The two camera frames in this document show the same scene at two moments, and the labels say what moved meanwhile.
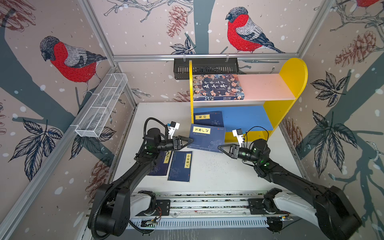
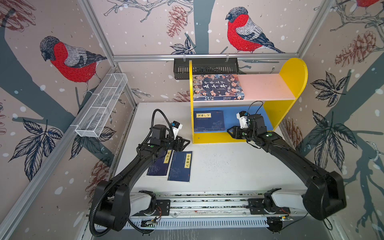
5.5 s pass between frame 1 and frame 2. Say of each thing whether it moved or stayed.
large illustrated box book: stayed
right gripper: moved
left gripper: stayed
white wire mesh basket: stayed
